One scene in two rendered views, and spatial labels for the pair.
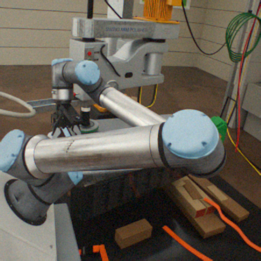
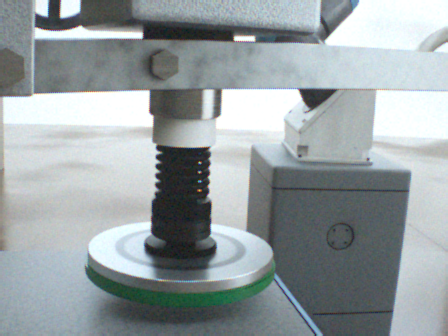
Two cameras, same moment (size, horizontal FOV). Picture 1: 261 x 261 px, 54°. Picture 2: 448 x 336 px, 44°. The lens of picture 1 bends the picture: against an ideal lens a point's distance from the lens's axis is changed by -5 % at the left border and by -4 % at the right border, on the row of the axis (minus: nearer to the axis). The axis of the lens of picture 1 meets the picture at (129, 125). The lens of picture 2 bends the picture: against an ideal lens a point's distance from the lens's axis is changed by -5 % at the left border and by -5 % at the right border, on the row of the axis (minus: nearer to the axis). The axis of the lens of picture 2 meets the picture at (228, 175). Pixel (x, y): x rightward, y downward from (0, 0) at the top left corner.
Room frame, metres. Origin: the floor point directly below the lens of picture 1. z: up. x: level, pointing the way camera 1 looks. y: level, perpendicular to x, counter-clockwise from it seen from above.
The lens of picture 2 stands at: (2.55, 0.58, 1.12)
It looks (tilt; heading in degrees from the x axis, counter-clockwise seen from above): 12 degrees down; 196
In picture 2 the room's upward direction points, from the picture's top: 3 degrees clockwise
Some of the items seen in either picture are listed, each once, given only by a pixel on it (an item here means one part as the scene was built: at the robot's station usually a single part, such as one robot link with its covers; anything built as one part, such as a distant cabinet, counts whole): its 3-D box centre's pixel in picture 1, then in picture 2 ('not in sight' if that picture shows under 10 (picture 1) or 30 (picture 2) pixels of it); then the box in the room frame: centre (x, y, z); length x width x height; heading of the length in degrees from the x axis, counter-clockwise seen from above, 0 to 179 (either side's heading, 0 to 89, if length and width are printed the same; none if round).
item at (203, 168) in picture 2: (85, 112); (182, 163); (1.95, 0.36, 1.00); 0.06 x 0.06 x 0.09
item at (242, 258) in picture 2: (85, 124); (180, 251); (1.95, 0.36, 0.90); 0.21 x 0.21 x 0.01
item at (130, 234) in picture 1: (133, 233); not in sight; (1.64, -0.13, 0.07); 0.30 x 0.12 x 0.12; 124
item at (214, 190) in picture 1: (217, 193); not in sight; (2.29, -1.01, 0.09); 0.25 x 0.10 x 0.01; 26
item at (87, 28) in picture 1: (127, 30); not in sight; (2.19, 0.10, 1.64); 0.96 x 0.25 x 0.17; 132
